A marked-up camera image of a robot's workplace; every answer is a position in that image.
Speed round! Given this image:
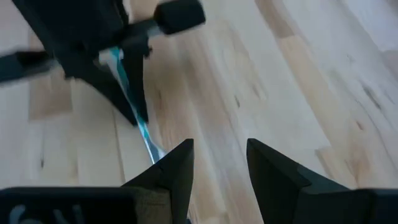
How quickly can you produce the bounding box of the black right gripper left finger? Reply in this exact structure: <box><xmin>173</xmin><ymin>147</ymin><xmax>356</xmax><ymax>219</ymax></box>
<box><xmin>121</xmin><ymin>139</ymin><xmax>195</xmax><ymax>224</ymax></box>

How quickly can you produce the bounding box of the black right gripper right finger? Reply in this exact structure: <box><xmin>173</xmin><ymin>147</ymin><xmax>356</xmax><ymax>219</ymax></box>
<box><xmin>247</xmin><ymin>138</ymin><xmax>349</xmax><ymax>224</ymax></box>

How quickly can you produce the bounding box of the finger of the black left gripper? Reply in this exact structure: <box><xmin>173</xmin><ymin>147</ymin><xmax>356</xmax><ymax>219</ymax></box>
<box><xmin>67</xmin><ymin>60</ymin><xmax>137</xmax><ymax>126</ymax></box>
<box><xmin>123</xmin><ymin>32</ymin><xmax>152</xmax><ymax>124</ymax></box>

